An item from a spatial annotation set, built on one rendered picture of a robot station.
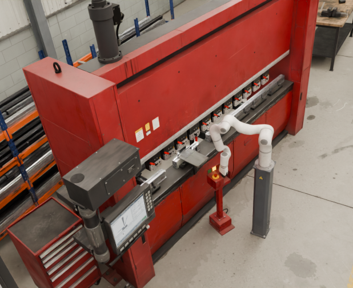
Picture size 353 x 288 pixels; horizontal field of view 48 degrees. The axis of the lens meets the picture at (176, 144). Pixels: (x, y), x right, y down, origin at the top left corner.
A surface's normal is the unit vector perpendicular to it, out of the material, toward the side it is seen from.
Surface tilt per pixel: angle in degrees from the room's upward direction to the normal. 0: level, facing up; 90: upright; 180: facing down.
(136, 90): 90
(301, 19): 90
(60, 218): 0
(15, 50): 90
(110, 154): 0
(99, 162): 0
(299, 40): 90
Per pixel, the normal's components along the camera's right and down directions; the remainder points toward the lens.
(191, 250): -0.09, -0.79
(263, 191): -0.51, 0.56
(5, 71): 0.86, 0.25
